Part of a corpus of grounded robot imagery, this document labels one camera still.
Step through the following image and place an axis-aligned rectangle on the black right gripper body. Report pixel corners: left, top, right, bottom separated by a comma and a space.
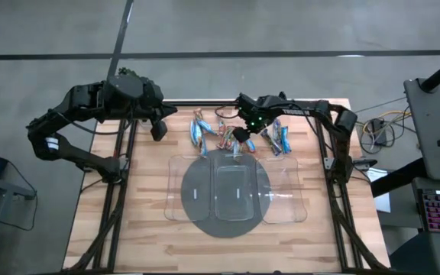
238, 93, 283, 133

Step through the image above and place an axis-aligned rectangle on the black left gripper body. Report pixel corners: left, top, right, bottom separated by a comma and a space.
139, 79, 166, 121

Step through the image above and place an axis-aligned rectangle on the green cactus plant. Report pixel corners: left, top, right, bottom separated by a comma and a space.
118, 66, 141, 78

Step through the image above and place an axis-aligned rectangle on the clear plastic tray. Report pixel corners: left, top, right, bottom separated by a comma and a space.
212, 152, 261, 222
256, 154, 308, 225
163, 154, 212, 222

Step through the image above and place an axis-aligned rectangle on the grey round mat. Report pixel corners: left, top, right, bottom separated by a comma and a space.
180, 148, 273, 239

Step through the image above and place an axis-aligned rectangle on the black power box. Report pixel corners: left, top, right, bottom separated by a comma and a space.
368, 118, 388, 147

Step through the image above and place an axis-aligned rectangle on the black desk leg bar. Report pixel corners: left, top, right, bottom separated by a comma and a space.
370, 157, 428, 199

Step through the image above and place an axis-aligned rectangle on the white paper sheet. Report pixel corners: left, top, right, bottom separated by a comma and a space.
367, 167, 392, 214

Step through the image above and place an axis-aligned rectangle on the dark grey desk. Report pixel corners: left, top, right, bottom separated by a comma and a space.
403, 78, 440, 181

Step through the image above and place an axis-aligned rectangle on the black desk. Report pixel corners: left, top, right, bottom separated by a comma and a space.
389, 176, 440, 275

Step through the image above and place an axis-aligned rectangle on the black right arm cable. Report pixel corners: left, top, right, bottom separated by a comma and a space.
215, 105, 241, 120

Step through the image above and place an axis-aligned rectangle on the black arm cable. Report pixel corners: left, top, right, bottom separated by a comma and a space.
69, 118, 131, 137
215, 105, 241, 120

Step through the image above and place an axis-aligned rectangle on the black aluminium table frame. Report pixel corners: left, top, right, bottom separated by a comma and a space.
61, 98, 391, 275

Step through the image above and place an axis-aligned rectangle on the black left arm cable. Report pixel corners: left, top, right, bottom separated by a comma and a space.
69, 118, 131, 137

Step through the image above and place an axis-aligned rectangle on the thin grey floor cable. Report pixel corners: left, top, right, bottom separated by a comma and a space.
351, 95, 407, 115

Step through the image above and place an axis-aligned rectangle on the yellow cable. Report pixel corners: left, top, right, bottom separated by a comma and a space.
361, 109, 410, 134

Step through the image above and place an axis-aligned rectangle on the black floor cable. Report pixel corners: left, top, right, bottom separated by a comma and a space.
0, 160, 40, 233

